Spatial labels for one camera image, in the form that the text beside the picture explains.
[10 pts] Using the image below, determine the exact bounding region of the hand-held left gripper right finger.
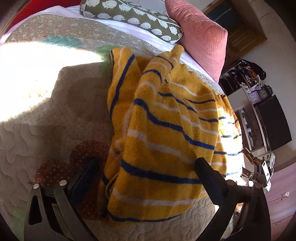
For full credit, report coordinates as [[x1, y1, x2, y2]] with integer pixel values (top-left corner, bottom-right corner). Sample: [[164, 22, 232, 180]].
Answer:
[[195, 158, 271, 241]]

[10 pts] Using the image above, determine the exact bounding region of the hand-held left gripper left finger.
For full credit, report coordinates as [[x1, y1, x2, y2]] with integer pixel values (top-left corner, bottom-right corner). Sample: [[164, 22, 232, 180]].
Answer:
[[24, 158, 100, 241]]

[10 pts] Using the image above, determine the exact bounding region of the yellow striped knit sweater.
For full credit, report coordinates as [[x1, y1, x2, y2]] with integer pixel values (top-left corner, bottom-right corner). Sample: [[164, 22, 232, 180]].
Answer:
[[102, 45, 245, 223]]

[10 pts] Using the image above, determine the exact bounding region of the rack of dark clothes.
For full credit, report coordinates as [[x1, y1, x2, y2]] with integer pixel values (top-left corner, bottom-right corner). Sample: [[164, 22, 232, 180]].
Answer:
[[220, 60, 266, 98]]

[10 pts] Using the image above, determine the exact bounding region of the red dotted heart patch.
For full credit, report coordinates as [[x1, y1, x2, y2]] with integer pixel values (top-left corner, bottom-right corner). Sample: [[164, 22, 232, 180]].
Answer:
[[35, 140, 111, 220]]

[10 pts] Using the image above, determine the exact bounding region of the wooden drawer cabinet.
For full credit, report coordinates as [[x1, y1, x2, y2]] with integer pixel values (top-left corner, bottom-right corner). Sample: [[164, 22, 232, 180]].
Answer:
[[264, 167, 296, 232]]

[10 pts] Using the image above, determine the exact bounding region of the black television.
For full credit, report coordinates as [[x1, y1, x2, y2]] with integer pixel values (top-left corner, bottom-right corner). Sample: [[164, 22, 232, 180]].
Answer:
[[254, 95, 292, 151]]

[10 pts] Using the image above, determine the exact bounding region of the square pale table clock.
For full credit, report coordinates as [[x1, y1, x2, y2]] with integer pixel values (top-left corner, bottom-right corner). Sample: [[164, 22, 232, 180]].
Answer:
[[248, 91, 260, 104]]

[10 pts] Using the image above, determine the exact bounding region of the white television cabinet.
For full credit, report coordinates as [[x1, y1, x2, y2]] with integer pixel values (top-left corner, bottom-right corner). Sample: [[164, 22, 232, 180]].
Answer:
[[227, 89, 275, 160]]

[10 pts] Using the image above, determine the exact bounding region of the dark round table clock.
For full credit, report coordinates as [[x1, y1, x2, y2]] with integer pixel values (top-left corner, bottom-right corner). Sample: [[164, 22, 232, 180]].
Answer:
[[259, 85, 273, 100]]

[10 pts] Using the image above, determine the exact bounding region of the quilted patchwork bedspread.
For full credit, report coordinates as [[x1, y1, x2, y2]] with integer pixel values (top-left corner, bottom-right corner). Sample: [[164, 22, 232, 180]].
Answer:
[[0, 14, 245, 241]]

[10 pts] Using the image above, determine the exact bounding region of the brown wooden door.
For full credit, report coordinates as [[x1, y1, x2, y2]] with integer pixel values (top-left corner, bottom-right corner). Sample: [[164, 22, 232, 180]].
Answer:
[[203, 0, 266, 61]]

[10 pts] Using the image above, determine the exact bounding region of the pink ribbed pillow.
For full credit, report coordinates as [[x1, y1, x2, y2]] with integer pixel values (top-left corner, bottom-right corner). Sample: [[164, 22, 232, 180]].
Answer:
[[165, 0, 228, 82]]

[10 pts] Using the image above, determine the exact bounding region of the grey hedgehog print pillow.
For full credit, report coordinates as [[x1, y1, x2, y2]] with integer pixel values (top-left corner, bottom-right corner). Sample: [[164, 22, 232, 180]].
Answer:
[[80, 0, 184, 44]]

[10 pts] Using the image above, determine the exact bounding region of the red cushion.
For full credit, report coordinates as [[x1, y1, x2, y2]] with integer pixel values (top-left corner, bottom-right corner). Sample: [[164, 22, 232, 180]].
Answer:
[[9, 0, 81, 28]]

